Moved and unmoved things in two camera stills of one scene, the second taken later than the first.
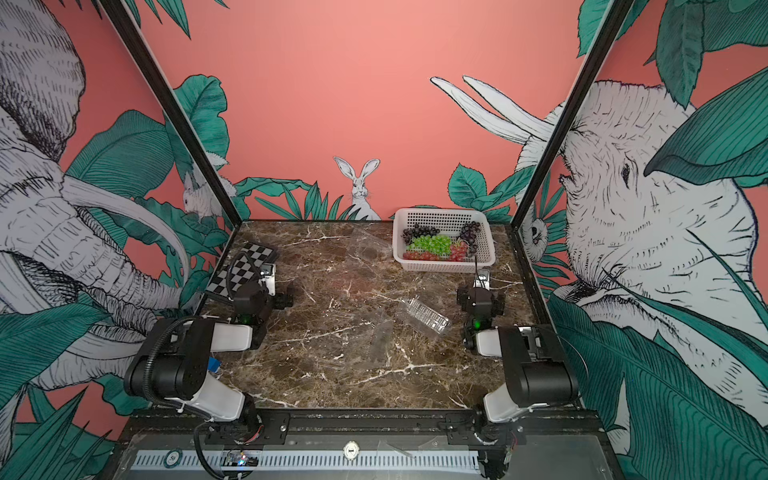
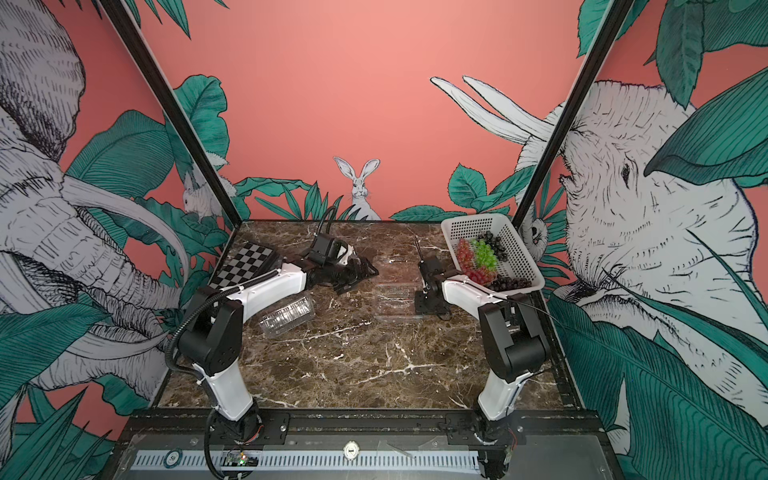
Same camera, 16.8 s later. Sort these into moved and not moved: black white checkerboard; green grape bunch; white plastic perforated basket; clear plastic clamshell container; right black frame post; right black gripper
Moved: clear plastic clamshell container; green grape bunch; right black gripper; white plastic perforated basket
Not moved: black white checkerboard; right black frame post
